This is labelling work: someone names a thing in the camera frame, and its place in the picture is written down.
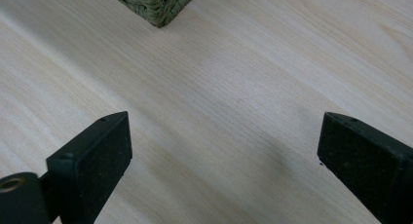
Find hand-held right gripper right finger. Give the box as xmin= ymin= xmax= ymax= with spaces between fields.
xmin=317 ymin=111 xmax=413 ymax=224

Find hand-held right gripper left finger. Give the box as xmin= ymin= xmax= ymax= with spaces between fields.
xmin=39 ymin=110 xmax=133 ymax=224

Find green woven basket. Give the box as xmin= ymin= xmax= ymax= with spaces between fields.
xmin=103 ymin=0 xmax=202 ymax=28

